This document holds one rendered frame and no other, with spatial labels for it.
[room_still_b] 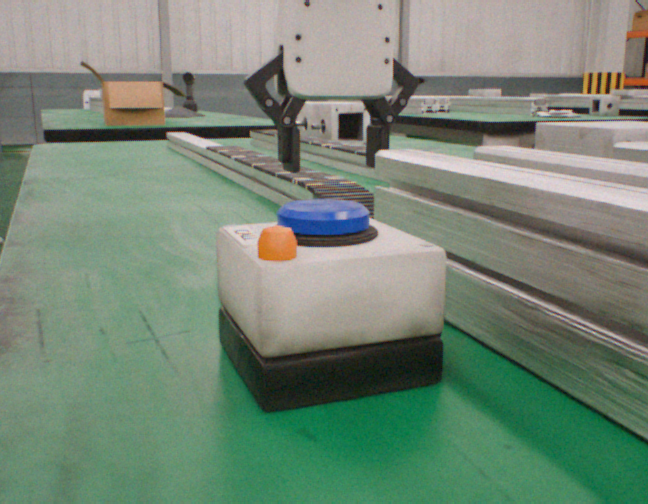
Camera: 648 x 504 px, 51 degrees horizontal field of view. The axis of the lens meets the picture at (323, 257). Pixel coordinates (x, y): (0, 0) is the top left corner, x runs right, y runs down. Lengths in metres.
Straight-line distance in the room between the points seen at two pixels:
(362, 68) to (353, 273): 0.37
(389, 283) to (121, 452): 0.12
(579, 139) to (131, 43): 10.97
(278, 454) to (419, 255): 0.09
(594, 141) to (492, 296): 0.25
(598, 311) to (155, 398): 0.18
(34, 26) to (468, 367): 11.14
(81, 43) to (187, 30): 1.63
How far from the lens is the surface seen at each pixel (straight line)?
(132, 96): 2.51
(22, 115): 11.34
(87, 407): 0.29
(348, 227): 0.28
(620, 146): 0.54
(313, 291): 0.26
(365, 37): 0.62
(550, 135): 0.59
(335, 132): 1.42
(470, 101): 4.11
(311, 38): 0.60
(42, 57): 11.34
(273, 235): 0.25
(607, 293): 0.27
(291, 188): 0.70
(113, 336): 0.36
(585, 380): 0.29
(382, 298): 0.27
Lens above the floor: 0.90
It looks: 14 degrees down
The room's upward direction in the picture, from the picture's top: straight up
